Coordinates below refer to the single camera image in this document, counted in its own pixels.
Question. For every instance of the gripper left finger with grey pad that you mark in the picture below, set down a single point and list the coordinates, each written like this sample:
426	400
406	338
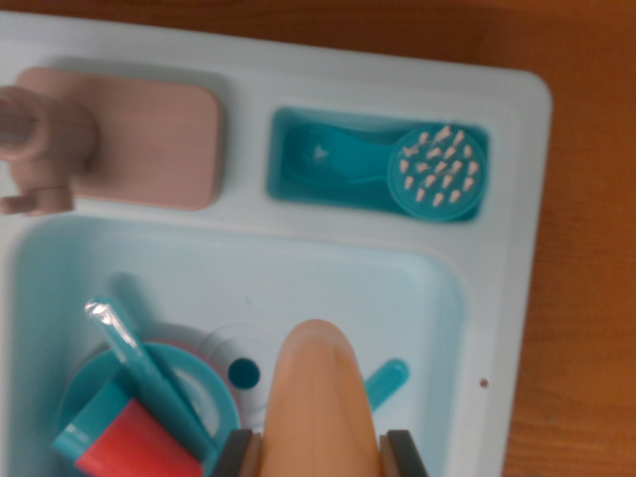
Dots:
238	454

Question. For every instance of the gripper right finger with grey pad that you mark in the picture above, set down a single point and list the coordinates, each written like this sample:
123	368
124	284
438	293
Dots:
402	454

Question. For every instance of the beige toy detergent bottle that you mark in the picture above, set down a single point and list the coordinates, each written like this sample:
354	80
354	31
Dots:
318	407

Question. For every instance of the light blue toy sink unit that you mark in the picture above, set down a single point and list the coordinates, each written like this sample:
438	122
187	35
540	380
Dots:
348	238

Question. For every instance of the teal plastic toy plate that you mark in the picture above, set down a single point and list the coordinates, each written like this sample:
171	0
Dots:
218	397

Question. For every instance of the teal plastic toy fork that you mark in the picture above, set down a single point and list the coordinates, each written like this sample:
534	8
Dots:
387	380

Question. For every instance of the red and teal toy cup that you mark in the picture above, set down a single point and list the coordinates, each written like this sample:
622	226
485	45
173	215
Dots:
129	437

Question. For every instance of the teal dish brush white bristles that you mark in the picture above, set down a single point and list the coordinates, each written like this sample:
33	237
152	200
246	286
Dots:
348	159

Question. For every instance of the grey toy faucet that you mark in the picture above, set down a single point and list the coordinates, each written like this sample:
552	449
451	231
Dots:
149	144

